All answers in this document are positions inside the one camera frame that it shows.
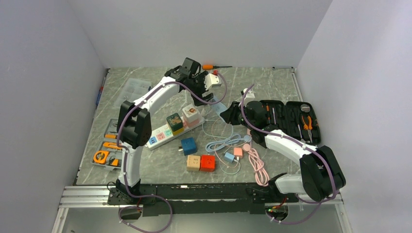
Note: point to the orange tape measure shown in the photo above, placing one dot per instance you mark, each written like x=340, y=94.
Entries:
x=100, y=157

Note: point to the dark green cube charger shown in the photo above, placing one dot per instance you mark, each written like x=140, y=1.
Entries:
x=174, y=121

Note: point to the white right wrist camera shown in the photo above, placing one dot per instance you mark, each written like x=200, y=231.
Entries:
x=248, y=94

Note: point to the blue cube charger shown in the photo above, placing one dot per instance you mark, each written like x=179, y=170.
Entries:
x=188, y=146

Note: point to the long nose orange pliers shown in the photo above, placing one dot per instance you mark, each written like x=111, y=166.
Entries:
x=307, y=121

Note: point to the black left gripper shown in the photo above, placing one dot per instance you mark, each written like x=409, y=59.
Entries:
x=201, y=78

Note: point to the orange screwdriver at back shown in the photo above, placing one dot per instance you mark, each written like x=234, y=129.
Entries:
x=210, y=67

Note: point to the red cube adapter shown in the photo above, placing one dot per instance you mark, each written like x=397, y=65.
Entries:
x=207, y=163

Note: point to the grey open tool case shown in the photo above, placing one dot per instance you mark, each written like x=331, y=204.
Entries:
x=114, y=159

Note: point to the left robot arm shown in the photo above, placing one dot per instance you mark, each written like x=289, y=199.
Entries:
x=134, y=125

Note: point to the blue red pen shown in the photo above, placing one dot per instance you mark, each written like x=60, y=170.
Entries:
x=100, y=92

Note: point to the pink round plug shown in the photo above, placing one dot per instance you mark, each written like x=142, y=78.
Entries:
x=246, y=147

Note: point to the yellow cube adapter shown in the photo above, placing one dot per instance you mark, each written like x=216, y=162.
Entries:
x=178, y=131

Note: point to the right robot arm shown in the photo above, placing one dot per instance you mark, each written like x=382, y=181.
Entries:
x=319, y=175

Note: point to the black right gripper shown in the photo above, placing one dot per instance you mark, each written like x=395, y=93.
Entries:
x=229, y=115

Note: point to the white cube charger with picture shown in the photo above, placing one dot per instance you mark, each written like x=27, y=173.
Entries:
x=190, y=115

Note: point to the peach cube charger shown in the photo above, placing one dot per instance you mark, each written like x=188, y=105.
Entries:
x=193, y=163

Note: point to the black open tool case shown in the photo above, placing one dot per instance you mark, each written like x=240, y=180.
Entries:
x=287, y=117

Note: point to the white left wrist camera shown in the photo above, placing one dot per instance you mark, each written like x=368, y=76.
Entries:
x=212, y=80

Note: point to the light blue power strip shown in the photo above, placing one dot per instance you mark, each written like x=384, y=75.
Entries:
x=218, y=109

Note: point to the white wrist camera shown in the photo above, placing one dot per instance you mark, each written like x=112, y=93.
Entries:
x=248, y=94
x=212, y=80

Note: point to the orange black utility knife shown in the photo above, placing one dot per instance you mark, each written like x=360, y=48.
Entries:
x=111, y=145

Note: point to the light blue charger plug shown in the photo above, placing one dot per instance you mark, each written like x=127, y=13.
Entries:
x=228, y=157

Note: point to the small pink plug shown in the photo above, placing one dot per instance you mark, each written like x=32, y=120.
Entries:
x=238, y=152

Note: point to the white power strip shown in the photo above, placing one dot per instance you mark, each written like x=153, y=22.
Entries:
x=164, y=134

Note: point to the clear plastic screw organizer box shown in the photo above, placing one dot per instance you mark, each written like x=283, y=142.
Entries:
x=134, y=89

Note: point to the small light blue plug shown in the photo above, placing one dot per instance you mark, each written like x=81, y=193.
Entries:
x=247, y=138

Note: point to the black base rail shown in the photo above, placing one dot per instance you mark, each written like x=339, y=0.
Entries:
x=204, y=198

